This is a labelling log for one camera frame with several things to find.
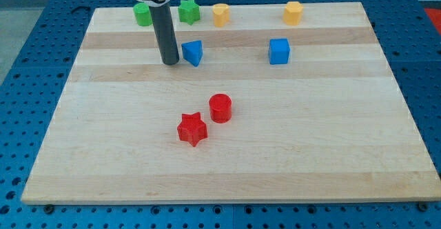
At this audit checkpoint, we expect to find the green star block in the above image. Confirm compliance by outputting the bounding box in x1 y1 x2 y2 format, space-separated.
178 0 201 25

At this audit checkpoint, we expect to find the red star block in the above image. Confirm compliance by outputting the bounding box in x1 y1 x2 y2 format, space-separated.
177 112 208 147

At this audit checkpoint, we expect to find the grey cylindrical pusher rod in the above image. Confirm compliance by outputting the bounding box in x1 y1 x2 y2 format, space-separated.
150 3 180 66

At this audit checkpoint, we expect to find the yellow hexagon block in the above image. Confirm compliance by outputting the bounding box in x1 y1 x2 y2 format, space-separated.
283 1 303 26

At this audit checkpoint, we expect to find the green cylinder block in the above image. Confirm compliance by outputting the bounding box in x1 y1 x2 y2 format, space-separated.
133 3 152 26

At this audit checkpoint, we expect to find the blue cube block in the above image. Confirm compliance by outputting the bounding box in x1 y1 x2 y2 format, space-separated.
268 38 290 65

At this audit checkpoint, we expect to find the blue triangle block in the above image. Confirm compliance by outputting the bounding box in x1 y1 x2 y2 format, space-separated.
181 40 203 67

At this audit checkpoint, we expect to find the red cylinder block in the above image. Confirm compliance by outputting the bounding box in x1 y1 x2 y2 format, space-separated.
209 93 232 123

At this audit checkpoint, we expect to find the yellow heart block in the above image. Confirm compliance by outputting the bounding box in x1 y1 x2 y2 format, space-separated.
212 3 229 28

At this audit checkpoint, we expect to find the light wooden board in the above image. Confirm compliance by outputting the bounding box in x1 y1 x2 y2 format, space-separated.
21 2 440 205

